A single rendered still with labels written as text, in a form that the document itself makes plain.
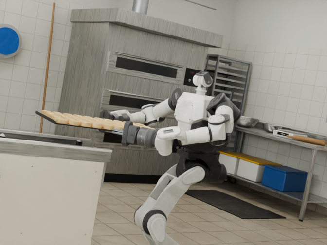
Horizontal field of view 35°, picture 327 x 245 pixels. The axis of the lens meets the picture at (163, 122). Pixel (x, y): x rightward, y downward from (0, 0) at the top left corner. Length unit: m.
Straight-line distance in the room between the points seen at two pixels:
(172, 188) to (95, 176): 0.50
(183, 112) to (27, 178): 0.93
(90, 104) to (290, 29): 3.12
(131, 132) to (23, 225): 0.64
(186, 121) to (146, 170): 3.74
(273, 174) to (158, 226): 3.95
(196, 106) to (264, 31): 5.26
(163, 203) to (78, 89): 3.73
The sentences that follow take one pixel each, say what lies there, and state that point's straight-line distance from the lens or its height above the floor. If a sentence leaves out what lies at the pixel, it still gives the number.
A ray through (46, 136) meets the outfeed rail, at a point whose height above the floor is 0.89.
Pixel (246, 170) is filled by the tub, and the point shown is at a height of 0.35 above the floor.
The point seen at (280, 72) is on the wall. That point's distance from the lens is 7.57.
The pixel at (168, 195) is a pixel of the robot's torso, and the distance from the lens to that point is 2.83.
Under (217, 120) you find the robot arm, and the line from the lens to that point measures 2.39.
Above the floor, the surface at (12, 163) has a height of 0.80.
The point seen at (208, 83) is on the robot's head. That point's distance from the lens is 2.82.
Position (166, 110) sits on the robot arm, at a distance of 3.13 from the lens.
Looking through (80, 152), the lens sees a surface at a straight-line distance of 2.47.
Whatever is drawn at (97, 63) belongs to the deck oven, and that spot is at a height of 1.37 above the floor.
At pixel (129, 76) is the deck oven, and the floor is 1.29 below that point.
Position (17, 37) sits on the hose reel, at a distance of 6.46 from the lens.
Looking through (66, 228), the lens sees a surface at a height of 0.51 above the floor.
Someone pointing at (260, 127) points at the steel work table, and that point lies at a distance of 7.58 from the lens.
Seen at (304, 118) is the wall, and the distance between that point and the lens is 7.19.
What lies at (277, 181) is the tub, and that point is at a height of 0.34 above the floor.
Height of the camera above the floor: 1.24
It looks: 4 degrees down
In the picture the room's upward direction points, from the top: 10 degrees clockwise
